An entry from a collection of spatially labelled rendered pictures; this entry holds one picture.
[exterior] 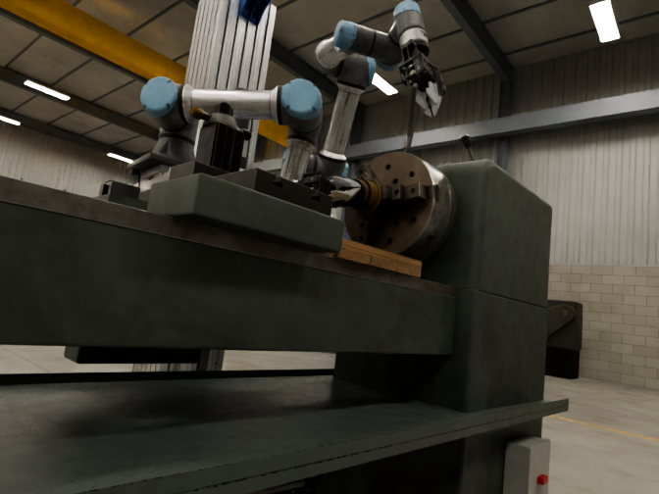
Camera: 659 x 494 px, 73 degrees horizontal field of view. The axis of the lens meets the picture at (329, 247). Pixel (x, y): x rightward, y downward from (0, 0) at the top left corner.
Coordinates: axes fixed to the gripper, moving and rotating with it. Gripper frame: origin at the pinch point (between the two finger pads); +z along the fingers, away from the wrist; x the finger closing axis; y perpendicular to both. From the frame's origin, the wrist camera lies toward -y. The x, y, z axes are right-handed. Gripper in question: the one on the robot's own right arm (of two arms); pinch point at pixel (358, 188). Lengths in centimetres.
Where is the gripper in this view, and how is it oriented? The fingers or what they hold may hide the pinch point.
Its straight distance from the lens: 116.0
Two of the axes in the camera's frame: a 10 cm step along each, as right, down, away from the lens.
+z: 7.2, -0.1, -6.9
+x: 1.2, -9.8, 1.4
